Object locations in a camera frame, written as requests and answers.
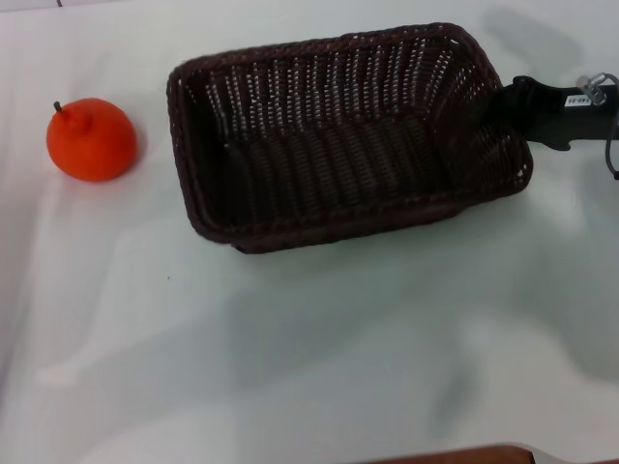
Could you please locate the thin grey cable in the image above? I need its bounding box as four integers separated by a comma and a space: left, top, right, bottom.
604, 137, 619, 181

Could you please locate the dark brown woven basket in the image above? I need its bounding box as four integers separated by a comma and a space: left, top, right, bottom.
165, 21, 536, 256

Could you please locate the white tablecloth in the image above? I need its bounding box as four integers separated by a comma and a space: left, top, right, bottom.
0, 0, 619, 464

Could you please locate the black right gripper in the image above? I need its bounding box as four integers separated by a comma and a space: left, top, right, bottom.
471, 75, 619, 153

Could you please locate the orange toy fruit with stem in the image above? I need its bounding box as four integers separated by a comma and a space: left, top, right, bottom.
45, 98, 139, 184

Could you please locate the silver metal clamp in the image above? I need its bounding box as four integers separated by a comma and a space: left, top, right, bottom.
577, 71, 619, 105

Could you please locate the brown wooden edge piece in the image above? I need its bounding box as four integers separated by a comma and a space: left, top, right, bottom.
367, 445, 533, 464

